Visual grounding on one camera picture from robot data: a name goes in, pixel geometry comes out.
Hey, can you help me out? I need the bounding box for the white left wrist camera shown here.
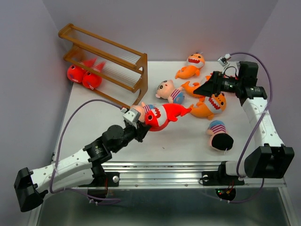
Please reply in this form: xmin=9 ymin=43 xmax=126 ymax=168
xmin=123 ymin=108 xmax=141 ymax=123

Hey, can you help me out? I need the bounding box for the far orange shark plush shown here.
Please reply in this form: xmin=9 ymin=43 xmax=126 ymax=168
xmin=175 ymin=53 xmax=205 ymax=79

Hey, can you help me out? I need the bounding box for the boy doll centre table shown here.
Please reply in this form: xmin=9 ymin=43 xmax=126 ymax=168
xmin=155 ymin=80 xmax=185 ymax=104

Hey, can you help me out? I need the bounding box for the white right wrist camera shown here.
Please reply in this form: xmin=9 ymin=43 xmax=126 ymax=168
xmin=217 ymin=54 xmax=231 ymax=67

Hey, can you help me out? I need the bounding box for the middle orange shark plush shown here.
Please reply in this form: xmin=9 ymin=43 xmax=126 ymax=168
xmin=181 ymin=75 xmax=211 ymax=98

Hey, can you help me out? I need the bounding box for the near orange shark plush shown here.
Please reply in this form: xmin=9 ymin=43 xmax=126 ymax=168
xmin=190 ymin=93 xmax=227 ymax=120

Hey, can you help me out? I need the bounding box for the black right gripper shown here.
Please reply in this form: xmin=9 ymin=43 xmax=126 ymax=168
xmin=193 ymin=71 xmax=243 ymax=97

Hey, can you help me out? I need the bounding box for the aluminium mounting rail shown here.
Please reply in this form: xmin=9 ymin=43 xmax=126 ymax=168
xmin=54 ymin=161 xmax=286 ymax=190

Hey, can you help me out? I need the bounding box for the brown wooden toy shelf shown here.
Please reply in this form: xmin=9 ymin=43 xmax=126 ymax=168
xmin=58 ymin=23 xmax=148 ymax=105

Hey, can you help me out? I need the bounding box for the orange shark plush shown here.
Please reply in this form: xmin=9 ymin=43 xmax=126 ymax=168
xmin=175 ymin=53 xmax=205 ymax=79
xmin=190 ymin=93 xmax=227 ymax=120
xmin=181 ymin=75 xmax=211 ymax=98

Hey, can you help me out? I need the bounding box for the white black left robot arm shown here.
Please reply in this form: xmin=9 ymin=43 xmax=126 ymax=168
xmin=14 ymin=122 xmax=151 ymax=212

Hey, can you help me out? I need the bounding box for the boy doll black hair front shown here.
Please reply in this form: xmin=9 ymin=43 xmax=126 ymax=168
xmin=206 ymin=120 xmax=234 ymax=152

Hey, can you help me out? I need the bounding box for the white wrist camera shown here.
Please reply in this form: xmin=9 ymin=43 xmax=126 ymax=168
xmin=217 ymin=54 xmax=231 ymax=67
xmin=123 ymin=108 xmax=141 ymax=123

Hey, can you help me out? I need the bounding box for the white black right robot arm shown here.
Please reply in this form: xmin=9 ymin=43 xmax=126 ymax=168
xmin=194 ymin=61 xmax=294 ymax=184

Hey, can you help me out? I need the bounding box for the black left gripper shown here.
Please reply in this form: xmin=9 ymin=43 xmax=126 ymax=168
xmin=112 ymin=119 xmax=151 ymax=153

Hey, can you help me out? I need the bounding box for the red shark plush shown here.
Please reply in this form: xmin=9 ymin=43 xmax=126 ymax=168
xmin=82 ymin=61 xmax=106 ymax=90
xmin=144 ymin=103 xmax=192 ymax=131
xmin=67 ymin=58 xmax=97 ymax=83

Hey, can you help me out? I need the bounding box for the boy doll near shelf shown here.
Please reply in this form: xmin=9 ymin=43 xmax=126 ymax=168
xmin=131 ymin=102 xmax=156 ymax=122

